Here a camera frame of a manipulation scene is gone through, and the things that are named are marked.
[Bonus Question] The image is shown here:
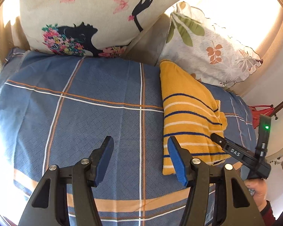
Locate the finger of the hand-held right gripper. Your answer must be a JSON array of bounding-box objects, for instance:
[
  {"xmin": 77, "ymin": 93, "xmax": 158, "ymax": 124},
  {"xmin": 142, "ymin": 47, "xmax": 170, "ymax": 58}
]
[{"xmin": 210, "ymin": 133, "xmax": 229, "ymax": 149}]

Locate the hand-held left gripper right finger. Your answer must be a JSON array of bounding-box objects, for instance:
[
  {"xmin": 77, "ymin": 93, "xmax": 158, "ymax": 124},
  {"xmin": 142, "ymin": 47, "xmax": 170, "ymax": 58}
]
[{"xmin": 167, "ymin": 135, "xmax": 266, "ymax": 226}]

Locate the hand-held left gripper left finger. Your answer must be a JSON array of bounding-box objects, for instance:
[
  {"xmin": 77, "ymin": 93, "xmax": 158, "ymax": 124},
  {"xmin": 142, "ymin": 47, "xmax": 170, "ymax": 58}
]
[{"xmin": 18, "ymin": 135, "xmax": 115, "ymax": 226}]

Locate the yellow striped sweater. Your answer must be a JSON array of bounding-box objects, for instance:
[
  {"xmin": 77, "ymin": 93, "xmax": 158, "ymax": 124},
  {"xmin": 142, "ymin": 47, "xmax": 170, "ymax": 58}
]
[{"xmin": 159, "ymin": 59, "xmax": 228, "ymax": 176}]

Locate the person's right forearm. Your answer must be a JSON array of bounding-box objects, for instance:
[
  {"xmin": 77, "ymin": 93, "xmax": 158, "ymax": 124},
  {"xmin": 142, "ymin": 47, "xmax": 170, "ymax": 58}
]
[{"xmin": 259, "ymin": 200, "xmax": 277, "ymax": 226}]

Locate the person's right hand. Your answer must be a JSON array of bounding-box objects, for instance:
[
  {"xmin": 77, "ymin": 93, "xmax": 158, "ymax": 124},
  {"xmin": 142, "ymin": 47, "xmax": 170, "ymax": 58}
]
[{"xmin": 244, "ymin": 178, "xmax": 269, "ymax": 213}]

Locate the red fabric item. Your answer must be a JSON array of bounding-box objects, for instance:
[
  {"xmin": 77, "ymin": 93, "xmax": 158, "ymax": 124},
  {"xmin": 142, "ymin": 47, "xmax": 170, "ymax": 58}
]
[{"xmin": 249, "ymin": 105, "xmax": 274, "ymax": 123}]

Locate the blue plaid blanket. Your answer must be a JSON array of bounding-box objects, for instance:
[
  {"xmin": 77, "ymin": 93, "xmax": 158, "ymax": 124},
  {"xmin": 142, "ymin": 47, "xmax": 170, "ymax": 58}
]
[{"xmin": 0, "ymin": 48, "xmax": 257, "ymax": 226}]

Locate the white leaf print pillow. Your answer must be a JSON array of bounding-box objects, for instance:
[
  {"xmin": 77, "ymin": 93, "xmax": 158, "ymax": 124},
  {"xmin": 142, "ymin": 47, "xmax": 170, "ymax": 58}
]
[{"xmin": 159, "ymin": 1, "xmax": 264, "ymax": 87}]

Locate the cream flower lace curtain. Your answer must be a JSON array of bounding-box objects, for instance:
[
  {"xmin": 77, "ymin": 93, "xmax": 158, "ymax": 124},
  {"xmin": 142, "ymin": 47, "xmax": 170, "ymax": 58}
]
[{"xmin": 179, "ymin": 0, "xmax": 283, "ymax": 102}]

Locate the cream silhouette print pillow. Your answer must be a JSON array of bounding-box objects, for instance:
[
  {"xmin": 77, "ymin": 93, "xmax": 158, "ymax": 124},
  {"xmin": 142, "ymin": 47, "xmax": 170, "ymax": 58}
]
[{"xmin": 19, "ymin": 0, "xmax": 181, "ymax": 58}]

